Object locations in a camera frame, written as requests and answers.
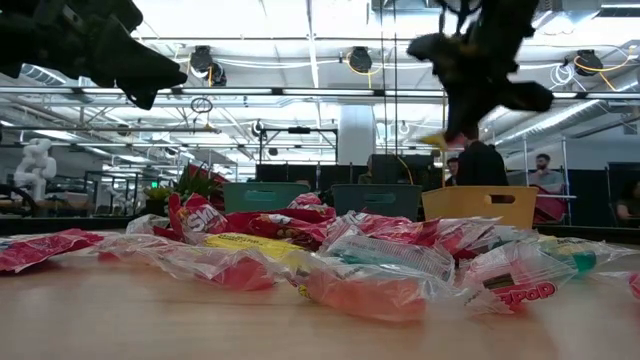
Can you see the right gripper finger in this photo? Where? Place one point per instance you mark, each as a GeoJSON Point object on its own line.
{"type": "Point", "coordinates": [470, 120]}
{"type": "Point", "coordinates": [454, 122]}

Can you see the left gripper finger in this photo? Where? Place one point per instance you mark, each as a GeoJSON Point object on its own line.
{"type": "Point", "coordinates": [145, 60]}

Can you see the yellow Sour Patch packet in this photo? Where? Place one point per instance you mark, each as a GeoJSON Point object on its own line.
{"type": "Point", "coordinates": [434, 140]}
{"type": "Point", "coordinates": [560, 246]}
{"type": "Point", "coordinates": [250, 243]}

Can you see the yellow plastic bin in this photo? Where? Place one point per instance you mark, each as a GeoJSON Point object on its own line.
{"type": "Point", "coordinates": [475, 205]}

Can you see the dark blue plastic bin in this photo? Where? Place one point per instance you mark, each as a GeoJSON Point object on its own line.
{"type": "Point", "coordinates": [377, 200]}

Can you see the red Skittles packet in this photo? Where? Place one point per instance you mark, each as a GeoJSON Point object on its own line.
{"type": "Point", "coordinates": [40, 247]}
{"type": "Point", "coordinates": [285, 227]}
{"type": "Point", "coordinates": [390, 225]}
{"type": "Point", "coordinates": [452, 235]}
{"type": "Point", "coordinates": [197, 217]}
{"type": "Point", "coordinates": [306, 200]}

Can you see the green plastic bin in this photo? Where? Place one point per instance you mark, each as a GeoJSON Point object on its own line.
{"type": "Point", "coordinates": [260, 197]}

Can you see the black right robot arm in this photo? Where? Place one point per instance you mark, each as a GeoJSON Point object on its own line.
{"type": "Point", "coordinates": [500, 15]}

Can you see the person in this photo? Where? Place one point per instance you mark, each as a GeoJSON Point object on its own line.
{"type": "Point", "coordinates": [629, 202]}
{"type": "Point", "coordinates": [480, 167]}
{"type": "Point", "coordinates": [545, 175]}
{"type": "Point", "coordinates": [452, 170]}

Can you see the dark equipment cabinet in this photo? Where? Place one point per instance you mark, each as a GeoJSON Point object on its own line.
{"type": "Point", "coordinates": [400, 170]}

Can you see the long ceiling light bar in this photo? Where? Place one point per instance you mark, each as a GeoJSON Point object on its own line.
{"type": "Point", "coordinates": [225, 91]}

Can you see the white building column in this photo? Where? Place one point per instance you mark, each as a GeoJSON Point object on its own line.
{"type": "Point", "coordinates": [356, 135]}

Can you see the red background cart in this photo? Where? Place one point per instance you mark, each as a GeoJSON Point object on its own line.
{"type": "Point", "coordinates": [550, 207]}

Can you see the artificial succulent plant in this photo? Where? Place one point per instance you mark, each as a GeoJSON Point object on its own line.
{"type": "Point", "coordinates": [192, 185]}

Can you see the red background object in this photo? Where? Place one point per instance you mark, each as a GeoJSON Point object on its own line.
{"type": "Point", "coordinates": [214, 176]}

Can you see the black metal rack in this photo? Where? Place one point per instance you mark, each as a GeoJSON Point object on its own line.
{"type": "Point", "coordinates": [115, 192]}

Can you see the black partition panel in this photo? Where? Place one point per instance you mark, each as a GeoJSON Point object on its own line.
{"type": "Point", "coordinates": [300, 172]}
{"type": "Point", "coordinates": [622, 172]}

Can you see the black gantry frame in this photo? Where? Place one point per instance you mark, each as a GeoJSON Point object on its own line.
{"type": "Point", "coordinates": [299, 130]}

